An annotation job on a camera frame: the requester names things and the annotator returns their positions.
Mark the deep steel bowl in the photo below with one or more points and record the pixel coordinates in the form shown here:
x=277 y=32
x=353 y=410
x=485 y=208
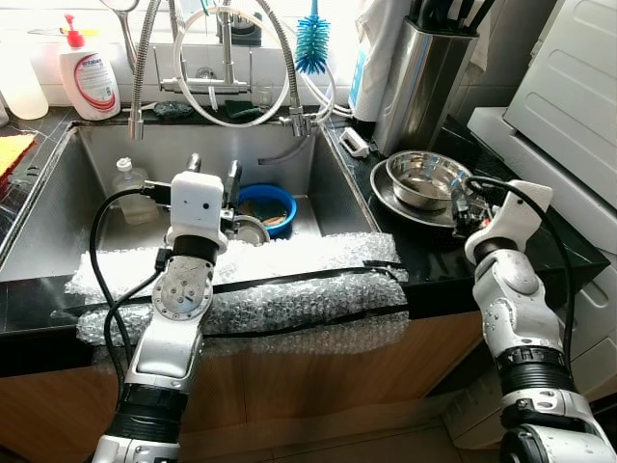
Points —
x=424 y=178

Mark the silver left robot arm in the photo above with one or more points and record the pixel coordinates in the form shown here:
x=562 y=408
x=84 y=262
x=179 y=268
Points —
x=178 y=289

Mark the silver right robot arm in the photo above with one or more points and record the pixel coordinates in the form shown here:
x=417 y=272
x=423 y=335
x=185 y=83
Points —
x=511 y=289

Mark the white kitchen appliance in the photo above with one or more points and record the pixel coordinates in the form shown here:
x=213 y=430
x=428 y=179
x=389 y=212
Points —
x=569 y=87

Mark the small steel bowl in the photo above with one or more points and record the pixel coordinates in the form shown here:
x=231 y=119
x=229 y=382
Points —
x=255 y=231

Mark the blue plastic bowl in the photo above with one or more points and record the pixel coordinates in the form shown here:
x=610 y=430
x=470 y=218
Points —
x=281 y=198

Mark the dark green scouring pad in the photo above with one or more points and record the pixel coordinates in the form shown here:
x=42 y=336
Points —
x=174 y=111
x=243 y=113

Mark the clear plastic bottle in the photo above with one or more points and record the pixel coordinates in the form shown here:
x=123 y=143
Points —
x=130 y=193

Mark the shallow steel plate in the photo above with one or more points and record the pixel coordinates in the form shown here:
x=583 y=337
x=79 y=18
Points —
x=386 y=203

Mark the clear bubble wrap sheet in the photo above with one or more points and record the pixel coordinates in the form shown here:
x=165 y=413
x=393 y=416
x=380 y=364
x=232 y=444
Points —
x=289 y=289

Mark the stainless steel sink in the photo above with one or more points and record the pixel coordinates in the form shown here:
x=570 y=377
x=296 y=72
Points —
x=96 y=143

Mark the steel knife holder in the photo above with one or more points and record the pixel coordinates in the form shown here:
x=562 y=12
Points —
x=424 y=87

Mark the small white clip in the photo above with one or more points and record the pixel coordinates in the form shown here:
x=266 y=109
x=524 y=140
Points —
x=355 y=143

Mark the steel tap fixture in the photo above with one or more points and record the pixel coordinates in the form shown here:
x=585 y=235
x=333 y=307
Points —
x=228 y=48

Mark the white red soap bottle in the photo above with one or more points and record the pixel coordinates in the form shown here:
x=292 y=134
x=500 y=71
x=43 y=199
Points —
x=89 y=82

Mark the white blue plastic bag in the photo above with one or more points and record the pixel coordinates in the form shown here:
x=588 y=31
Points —
x=371 y=68

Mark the blue bottle brush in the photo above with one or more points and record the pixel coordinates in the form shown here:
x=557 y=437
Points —
x=311 y=48

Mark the steel ladle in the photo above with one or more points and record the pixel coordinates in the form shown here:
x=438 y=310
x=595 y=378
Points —
x=120 y=4

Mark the yellow cloth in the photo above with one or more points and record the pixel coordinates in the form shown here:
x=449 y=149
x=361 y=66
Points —
x=12 y=152

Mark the translucent white bottle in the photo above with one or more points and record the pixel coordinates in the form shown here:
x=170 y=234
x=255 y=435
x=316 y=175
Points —
x=24 y=87

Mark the wooden cabinet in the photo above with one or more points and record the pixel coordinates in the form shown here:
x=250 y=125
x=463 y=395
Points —
x=318 y=386

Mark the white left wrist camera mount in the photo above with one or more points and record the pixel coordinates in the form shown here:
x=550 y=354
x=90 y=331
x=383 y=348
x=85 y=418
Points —
x=198 y=203

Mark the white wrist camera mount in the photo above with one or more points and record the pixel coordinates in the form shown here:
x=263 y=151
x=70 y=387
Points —
x=521 y=217
x=198 y=203

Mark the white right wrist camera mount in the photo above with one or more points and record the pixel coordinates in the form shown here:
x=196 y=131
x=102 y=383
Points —
x=521 y=217

